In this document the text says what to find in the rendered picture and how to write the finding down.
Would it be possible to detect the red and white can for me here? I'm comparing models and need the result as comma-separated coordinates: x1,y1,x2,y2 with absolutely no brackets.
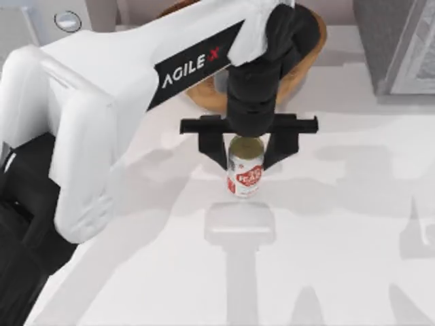
226,135,266,199

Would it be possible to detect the brown woven basket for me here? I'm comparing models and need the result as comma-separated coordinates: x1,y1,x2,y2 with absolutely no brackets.
183,9,328,113

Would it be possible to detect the grey cabinet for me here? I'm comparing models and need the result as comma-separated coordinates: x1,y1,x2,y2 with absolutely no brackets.
351,0,435,98

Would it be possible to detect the pale cabinet door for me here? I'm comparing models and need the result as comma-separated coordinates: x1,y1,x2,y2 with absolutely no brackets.
389,0,435,96

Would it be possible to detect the round metal sink drain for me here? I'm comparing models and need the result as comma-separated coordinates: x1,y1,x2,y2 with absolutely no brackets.
54,10,83,33

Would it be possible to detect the white sink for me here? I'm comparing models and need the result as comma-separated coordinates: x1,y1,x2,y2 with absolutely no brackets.
0,0,120,52

